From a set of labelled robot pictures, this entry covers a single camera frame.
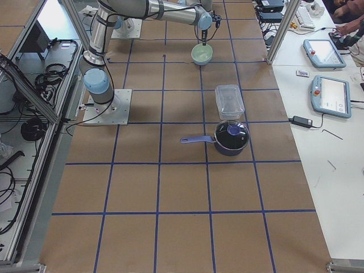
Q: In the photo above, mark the aluminium frame post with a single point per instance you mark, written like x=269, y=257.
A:
x=282, y=30

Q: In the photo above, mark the black power adapter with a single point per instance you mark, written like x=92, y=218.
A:
x=300, y=121

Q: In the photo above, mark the glass pot lid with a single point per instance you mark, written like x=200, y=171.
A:
x=230, y=128

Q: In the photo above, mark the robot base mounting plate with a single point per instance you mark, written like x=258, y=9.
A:
x=115, y=114

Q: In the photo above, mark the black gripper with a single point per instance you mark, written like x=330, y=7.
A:
x=203, y=34

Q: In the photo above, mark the far teach pendant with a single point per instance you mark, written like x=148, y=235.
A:
x=323, y=53

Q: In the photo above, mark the blue saucepan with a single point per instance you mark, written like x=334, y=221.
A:
x=230, y=146

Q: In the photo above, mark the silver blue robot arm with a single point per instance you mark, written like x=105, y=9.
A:
x=93, y=64

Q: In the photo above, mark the light blue bowl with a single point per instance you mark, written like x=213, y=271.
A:
x=201, y=60

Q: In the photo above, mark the person forearm red sleeve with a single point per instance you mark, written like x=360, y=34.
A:
x=347, y=23

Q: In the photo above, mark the black control box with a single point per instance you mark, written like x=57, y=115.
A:
x=36, y=42

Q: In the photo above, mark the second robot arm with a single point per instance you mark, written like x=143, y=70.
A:
x=194, y=13

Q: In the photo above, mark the clear plastic food container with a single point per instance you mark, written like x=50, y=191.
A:
x=229, y=102

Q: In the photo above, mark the aluminium frame rail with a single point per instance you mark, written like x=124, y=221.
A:
x=14, y=81

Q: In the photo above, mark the white keyboard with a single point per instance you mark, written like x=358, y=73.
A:
x=303, y=19

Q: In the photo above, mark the teach pendant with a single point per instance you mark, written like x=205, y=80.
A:
x=323, y=53
x=331, y=96

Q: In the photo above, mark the light green bowl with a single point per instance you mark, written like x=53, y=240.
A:
x=202, y=50

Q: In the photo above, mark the near teach pendant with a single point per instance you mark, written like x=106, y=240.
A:
x=331, y=96

